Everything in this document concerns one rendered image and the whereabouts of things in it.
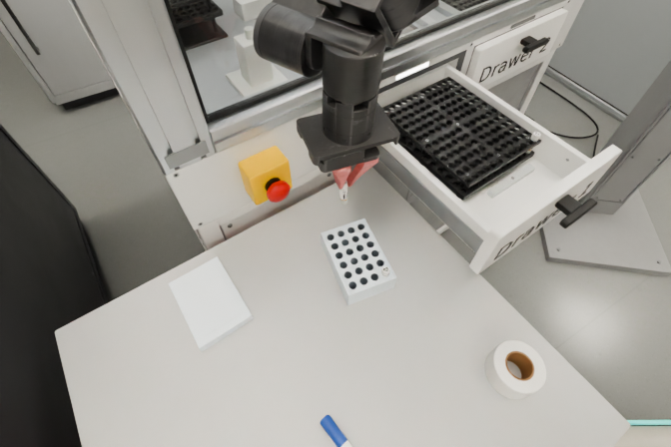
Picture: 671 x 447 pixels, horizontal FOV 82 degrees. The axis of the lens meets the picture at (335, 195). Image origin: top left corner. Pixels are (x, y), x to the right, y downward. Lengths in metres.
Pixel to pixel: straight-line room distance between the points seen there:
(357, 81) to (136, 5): 0.24
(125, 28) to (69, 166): 1.78
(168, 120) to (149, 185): 1.42
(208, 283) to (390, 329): 0.30
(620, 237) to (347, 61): 1.69
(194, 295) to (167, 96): 0.32
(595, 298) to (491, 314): 1.10
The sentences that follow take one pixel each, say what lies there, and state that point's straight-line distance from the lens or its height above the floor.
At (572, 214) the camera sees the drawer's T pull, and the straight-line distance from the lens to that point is 0.65.
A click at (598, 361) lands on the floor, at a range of 1.66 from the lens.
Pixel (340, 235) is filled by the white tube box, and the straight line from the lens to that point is 0.69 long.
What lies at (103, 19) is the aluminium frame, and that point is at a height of 1.17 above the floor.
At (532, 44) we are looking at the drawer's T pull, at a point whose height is 0.91.
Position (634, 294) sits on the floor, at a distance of 1.86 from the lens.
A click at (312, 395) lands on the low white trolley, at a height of 0.76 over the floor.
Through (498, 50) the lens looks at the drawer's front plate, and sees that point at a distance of 0.94.
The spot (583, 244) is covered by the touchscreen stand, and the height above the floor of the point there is 0.03.
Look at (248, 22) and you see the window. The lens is 0.55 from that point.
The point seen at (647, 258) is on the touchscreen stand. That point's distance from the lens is 1.94.
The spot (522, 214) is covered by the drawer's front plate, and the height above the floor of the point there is 0.93.
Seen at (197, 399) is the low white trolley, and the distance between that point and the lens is 0.64.
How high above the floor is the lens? 1.36
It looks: 52 degrees down
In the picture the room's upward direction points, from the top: straight up
